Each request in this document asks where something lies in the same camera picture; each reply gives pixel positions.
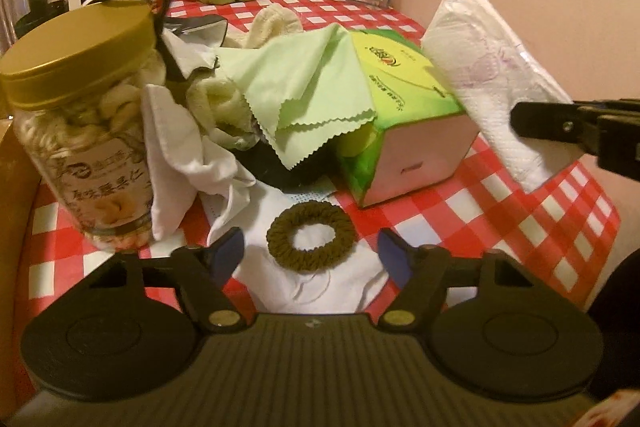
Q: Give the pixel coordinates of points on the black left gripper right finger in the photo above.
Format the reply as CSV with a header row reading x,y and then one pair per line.
x,y
419,273

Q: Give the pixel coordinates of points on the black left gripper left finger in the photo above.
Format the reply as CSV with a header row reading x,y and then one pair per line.
x,y
201,273

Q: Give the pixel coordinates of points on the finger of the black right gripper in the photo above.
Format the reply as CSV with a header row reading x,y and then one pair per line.
x,y
558,122

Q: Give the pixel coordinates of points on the cream terry towel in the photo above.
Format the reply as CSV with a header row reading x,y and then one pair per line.
x,y
213,100

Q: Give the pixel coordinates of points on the dark olive hair scrunchie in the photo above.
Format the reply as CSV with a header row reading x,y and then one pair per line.
x,y
310,237

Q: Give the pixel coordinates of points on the white paper napkin pack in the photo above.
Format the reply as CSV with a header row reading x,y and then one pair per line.
x,y
489,70

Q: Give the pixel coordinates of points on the white cotton cloth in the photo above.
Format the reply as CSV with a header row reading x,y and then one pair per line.
x,y
183,163

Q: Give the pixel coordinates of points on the red white checkered tablecloth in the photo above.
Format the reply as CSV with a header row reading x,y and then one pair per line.
x,y
563,232

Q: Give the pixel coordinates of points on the green tissue box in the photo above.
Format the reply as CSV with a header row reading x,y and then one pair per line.
x,y
420,132

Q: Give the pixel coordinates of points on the light green microfiber cloth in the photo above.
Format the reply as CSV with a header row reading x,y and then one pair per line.
x,y
303,89

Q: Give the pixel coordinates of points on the cashew jar with gold lid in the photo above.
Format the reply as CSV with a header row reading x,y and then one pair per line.
x,y
75,84

